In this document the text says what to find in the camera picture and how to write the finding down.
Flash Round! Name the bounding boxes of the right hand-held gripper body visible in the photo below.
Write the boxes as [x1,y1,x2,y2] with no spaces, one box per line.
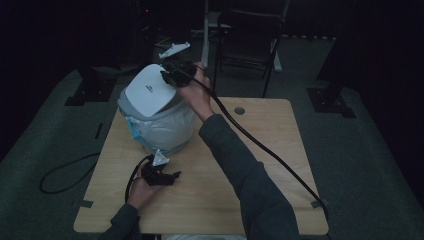
[158,41,198,89]

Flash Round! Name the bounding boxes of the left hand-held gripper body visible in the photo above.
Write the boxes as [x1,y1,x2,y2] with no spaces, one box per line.
[140,149,178,187]

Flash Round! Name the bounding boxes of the grey trash can white lid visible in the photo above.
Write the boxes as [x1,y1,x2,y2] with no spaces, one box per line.
[116,63,200,157]

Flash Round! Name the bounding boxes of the person's left hand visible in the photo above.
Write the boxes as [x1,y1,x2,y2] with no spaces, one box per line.
[127,171,163,210]

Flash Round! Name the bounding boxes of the person's right hand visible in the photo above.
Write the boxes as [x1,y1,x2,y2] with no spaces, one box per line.
[177,61,216,123]

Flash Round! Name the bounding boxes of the translucent trash bag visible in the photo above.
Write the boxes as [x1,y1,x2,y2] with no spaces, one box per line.
[125,100,199,156]

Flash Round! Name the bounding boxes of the black folding chair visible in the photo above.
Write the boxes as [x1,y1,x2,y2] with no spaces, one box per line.
[212,9,284,99]

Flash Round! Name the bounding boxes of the black stand base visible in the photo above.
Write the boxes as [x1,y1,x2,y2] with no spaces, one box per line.
[306,87,357,119]
[64,65,118,107]

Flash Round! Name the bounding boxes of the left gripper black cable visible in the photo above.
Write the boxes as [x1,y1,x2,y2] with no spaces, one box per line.
[124,154,153,204]

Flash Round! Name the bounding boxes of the black floor cable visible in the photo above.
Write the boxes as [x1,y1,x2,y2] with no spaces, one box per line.
[39,152,101,195]

